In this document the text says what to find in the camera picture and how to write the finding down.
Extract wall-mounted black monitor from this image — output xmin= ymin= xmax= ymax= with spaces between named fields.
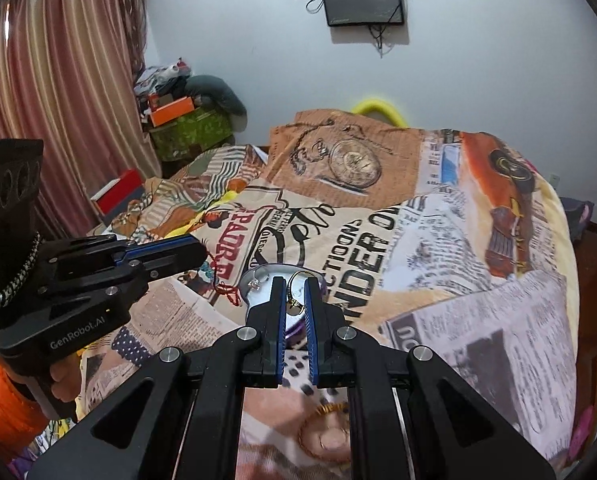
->
xmin=320 ymin=0 xmax=405 ymax=28

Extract person's left hand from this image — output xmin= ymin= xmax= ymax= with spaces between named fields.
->
xmin=50 ymin=352 xmax=84 ymax=403

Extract striped pink curtain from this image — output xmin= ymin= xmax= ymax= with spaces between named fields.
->
xmin=0 ymin=0 xmax=163 ymax=242

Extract gold ring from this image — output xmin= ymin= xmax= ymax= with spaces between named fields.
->
xmin=285 ymin=270 xmax=312 ymax=315

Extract black white braided cord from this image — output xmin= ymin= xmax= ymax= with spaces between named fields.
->
xmin=0 ymin=231 xmax=42 ymax=311

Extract person's left forearm orange sleeve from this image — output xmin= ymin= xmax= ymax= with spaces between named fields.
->
xmin=0 ymin=359 xmax=55 ymax=463

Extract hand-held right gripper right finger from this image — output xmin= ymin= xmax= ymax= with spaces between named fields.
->
xmin=304 ymin=277 xmax=559 ymax=480

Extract orange box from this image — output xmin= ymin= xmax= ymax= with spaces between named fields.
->
xmin=147 ymin=97 xmax=197 ymax=128

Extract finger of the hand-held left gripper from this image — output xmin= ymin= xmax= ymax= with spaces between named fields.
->
xmin=92 ymin=235 xmax=200 ymax=262
xmin=127 ymin=241 xmax=208 ymax=282

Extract pink cloth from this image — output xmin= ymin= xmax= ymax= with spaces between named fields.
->
xmin=569 ymin=404 xmax=597 ymax=467

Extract red string necklace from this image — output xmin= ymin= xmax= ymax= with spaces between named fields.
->
xmin=204 ymin=259 xmax=243 ymax=307

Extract pile of clothes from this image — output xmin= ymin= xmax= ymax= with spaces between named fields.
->
xmin=132 ymin=57 xmax=195 ymax=107

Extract yellow ring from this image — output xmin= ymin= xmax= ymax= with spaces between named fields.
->
xmin=351 ymin=93 xmax=409 ymax=126

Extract printed blanket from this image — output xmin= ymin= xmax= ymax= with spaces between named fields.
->
xmin=28 ymin=107 xmax=579 ymax=480

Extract gold beaded bracelet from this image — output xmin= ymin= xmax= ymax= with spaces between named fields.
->
xmin=298 ymin=402 xmax=351 ymax=466

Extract green patterned box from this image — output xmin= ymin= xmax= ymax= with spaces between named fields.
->
xmin=150 ymin=109 xmax=235 ymax=162

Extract purple cloth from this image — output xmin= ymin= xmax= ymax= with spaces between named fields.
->
xmin=559 ymin=196 xmax=597 ymax=242

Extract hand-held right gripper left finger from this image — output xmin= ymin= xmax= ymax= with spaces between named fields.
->
xmin=26 ymin=276 xmax=286 ymax=480

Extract round silver tin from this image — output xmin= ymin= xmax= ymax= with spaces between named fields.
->
xmin=238 ymin=262 xmax=325 ymax=348

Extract grey pillow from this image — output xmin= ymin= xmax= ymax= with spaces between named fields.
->
xmin=185 ymin=74 xmax=248 ymax=117

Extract black monitor cables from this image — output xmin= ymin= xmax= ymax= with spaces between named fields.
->
xmin=305 ymin=0 xmax=398 ymax=59

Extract red white box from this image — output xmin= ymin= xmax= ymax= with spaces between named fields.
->
xmin=90 ymin=168 xmax=144 ymax=217

